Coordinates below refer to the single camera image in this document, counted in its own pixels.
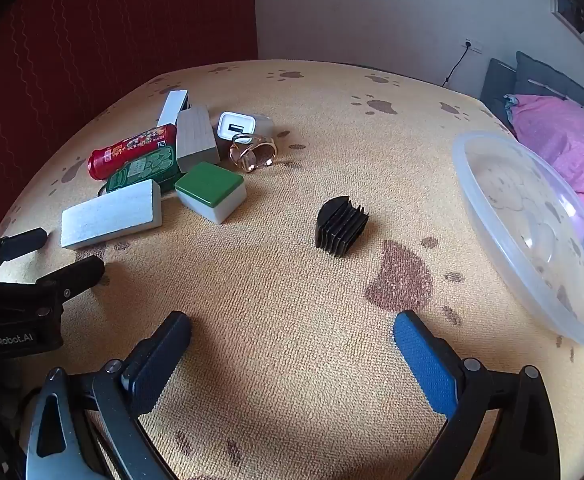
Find black power cable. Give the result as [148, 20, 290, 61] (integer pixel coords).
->
[442, 46, 470, 88]

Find red candy can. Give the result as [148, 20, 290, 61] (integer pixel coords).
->
[88, 123, 179, 181]

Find gold ring clasp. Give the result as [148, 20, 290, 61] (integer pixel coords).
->
[229, 133, 279, 173]

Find pink quilt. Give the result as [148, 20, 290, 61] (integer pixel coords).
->
[504, 94, 584, 241]

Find black ribbed comb attachment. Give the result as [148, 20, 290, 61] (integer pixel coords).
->
[315, 195, 370, 259]

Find green metal tin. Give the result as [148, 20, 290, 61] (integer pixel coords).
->
[106, 146, 183, 196]

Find green backed mahjong tile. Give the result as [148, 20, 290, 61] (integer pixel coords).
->
[174, 161, 247, 224]

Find clear plastic bowl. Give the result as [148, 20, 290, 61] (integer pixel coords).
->
[452, 131, 584, 347]

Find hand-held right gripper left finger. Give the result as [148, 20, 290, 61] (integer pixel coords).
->
[26, 311, 193, 480]

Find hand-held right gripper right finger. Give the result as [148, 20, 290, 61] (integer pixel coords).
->
[393, 310, 561, 480]

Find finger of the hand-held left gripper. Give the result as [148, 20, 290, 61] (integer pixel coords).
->
[47, 255, 105, 306]
[0, 228, 48, 260]

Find red curtain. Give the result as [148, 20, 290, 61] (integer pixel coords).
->
[0, 0, 259, 241]

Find grey pillows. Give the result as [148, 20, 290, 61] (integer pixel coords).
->
[514, 51, 584, 126]

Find white USB charger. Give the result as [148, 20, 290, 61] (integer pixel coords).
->
[217, 111, 275, 143]

